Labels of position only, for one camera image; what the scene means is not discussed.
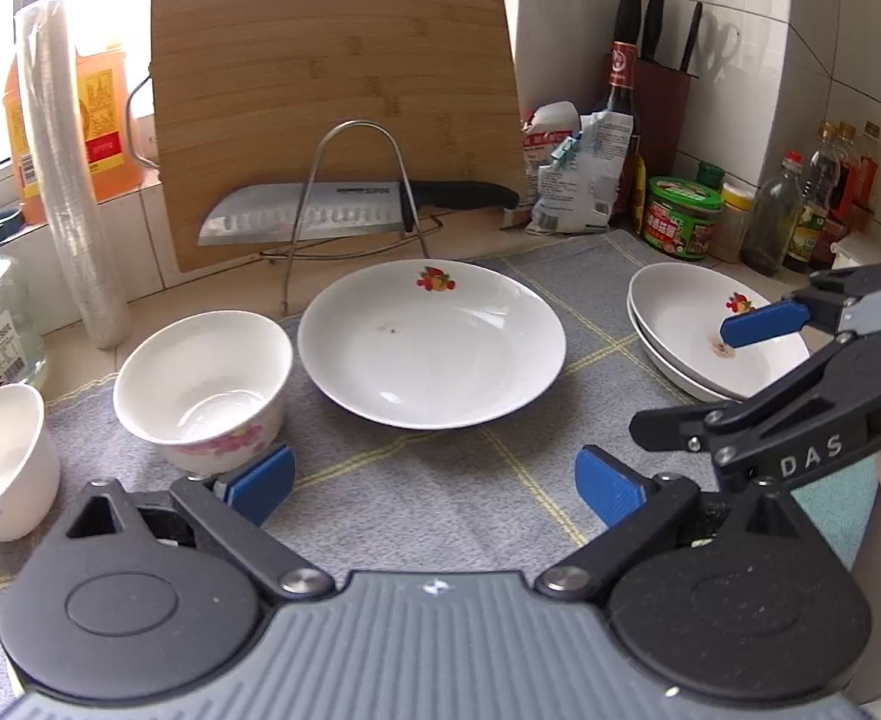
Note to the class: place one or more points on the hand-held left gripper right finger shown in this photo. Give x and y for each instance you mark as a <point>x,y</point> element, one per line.
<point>605,484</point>

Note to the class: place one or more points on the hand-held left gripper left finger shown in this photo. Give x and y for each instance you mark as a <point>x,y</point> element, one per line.
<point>264,484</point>

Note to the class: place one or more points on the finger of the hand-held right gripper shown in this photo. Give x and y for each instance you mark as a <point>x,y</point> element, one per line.
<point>762,322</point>
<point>800,397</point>

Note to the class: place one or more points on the white floral bowl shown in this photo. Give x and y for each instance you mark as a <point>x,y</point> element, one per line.
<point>185,360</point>
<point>5,465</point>

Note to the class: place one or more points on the red capped clear bottle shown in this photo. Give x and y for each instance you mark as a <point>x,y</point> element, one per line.
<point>770,232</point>

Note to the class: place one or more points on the yellow lidded spice jar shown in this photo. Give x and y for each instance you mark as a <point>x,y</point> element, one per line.
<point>732,232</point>

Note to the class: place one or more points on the white plastic box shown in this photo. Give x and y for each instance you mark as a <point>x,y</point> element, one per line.
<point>856,251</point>

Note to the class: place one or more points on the grey checked towel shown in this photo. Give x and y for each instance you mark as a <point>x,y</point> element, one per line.
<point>485,480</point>

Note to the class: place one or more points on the green lidded sauce jar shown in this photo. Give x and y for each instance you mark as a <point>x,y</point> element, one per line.
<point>680,232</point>

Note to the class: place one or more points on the red sauce bottle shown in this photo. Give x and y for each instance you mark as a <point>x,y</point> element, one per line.
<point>843,202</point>

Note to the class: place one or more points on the small green capped jar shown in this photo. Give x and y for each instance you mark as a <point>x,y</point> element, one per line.
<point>710,174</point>

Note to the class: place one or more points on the small yellow bottle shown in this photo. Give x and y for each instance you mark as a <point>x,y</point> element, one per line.
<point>639,195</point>

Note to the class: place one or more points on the orange capped bottle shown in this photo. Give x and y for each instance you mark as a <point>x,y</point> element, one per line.
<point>869,172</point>

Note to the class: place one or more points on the white printed packet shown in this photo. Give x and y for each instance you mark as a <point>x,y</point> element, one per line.
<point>609,180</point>

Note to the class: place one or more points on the dark red knife block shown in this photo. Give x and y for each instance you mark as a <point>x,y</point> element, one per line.
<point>665,120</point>

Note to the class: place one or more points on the red and white packet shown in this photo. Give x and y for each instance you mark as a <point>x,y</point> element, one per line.
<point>553,195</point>

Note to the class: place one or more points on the blue bag clip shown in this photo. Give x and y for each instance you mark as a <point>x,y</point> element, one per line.
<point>564,152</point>

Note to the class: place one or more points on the dark soy sauce bottle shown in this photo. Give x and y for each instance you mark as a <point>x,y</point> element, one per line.
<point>624,90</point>

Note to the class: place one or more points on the dark teal dish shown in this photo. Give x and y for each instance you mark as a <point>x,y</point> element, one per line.
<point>5,221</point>

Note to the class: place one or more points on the tall plastic wrap roll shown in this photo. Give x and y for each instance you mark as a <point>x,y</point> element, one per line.
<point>65,165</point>

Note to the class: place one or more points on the orange oil jug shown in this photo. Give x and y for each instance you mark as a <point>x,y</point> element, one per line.
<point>106,127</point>

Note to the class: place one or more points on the bamboo cutting board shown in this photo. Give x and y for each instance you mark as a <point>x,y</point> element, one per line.
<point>335,75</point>

